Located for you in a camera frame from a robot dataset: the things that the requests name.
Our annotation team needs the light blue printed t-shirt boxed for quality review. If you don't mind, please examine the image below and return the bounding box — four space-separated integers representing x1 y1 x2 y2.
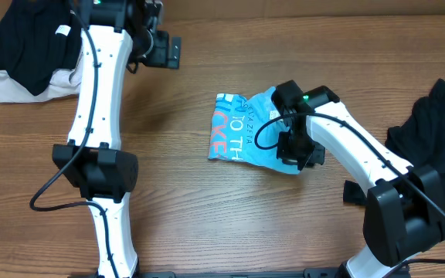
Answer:
208 86 300 175

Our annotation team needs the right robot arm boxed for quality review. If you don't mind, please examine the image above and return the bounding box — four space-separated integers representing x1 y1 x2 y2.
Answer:
271 81 445 277

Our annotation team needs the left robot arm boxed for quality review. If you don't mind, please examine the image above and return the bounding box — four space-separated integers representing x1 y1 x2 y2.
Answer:
53 1 181 277

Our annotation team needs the folded beige garment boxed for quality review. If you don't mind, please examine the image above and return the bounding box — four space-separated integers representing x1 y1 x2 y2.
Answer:
0 44 83 103

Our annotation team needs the folded black garment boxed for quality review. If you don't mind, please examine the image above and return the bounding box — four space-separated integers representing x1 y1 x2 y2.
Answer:
0 0 82 96

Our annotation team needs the black garment on right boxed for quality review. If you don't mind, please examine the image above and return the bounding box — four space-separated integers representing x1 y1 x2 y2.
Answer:
341 78 445 212

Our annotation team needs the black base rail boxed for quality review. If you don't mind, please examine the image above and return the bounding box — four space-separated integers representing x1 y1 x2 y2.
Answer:
133 266 349 278

